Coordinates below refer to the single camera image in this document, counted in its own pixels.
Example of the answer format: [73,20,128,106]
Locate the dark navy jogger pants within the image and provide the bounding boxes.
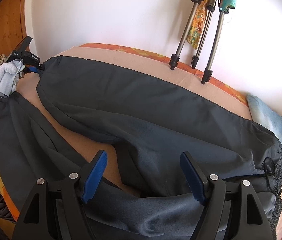
[0,56,282,239]

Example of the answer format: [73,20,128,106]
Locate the white gloved left hand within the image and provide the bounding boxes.
[0,60,25,98]

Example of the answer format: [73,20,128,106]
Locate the pink beige bed blanket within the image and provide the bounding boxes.
[15,45,282,240]

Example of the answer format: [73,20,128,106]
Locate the wooden door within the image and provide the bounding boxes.
[0,0,26,55]

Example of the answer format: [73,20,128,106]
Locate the folded light blue jeans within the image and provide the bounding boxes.
[246,95,282,144]

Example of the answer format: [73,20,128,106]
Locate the orange floral bed sheet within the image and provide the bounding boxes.
[0,42,248,221]

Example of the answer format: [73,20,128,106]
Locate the colourful floral scarf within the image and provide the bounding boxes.
[185,0,239,50]

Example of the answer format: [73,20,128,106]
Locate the silver camera tripod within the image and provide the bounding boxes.
[169,0,229,85]

